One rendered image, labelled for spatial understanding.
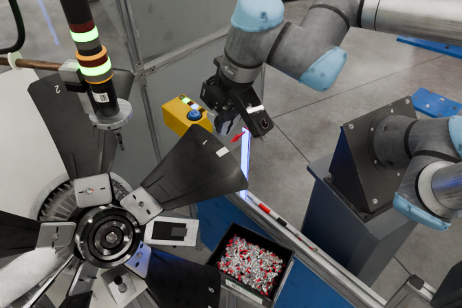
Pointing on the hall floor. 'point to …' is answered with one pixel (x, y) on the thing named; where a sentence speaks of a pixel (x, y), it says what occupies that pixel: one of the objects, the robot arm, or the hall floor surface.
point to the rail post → (197, 229)
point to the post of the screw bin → (230, 300)
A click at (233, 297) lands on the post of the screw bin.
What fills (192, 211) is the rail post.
